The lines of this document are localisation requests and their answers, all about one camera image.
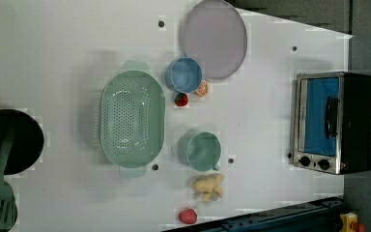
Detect black toaster oven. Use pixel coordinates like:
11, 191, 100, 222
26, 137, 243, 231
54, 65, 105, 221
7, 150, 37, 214
292, 72, 371, 175

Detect red strawberry toy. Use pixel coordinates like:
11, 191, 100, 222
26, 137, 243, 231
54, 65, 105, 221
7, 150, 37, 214
174, 93, 188, 107

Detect orange slice toy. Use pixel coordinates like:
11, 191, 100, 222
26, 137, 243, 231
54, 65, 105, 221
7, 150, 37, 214
194, 80, 209, 97

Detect green mug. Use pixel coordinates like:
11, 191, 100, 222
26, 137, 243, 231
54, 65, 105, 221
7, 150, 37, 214
178, 130, 221, 172

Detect blue cup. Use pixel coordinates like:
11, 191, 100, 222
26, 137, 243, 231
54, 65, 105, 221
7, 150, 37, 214
165, 57, 204, 93

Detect green oval colander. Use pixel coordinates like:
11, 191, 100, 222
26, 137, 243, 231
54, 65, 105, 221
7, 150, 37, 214
100, 60, 165, 179

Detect yellow banana bunch toy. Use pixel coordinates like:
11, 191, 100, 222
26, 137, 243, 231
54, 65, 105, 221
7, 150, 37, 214
192, 174, 224, 202

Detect lilac round plate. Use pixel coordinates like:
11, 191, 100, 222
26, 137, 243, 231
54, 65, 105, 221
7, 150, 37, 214
182, 0, 247, 78

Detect red apple toy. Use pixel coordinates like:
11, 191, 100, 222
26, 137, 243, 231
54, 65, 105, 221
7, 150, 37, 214
178, 209, 197, 224

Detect black cylindrical container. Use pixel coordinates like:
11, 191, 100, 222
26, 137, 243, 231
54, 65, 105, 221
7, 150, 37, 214
0, 109, 44, 175

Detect yellow clamp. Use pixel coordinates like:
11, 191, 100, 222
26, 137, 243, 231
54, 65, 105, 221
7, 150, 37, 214
340, 213, 366, 232

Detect green spatula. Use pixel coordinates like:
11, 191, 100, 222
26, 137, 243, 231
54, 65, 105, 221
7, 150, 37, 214
0, 117, 15, 230

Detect blue metal frame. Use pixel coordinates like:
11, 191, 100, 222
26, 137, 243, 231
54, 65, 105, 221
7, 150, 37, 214
164, 197, 350, 232

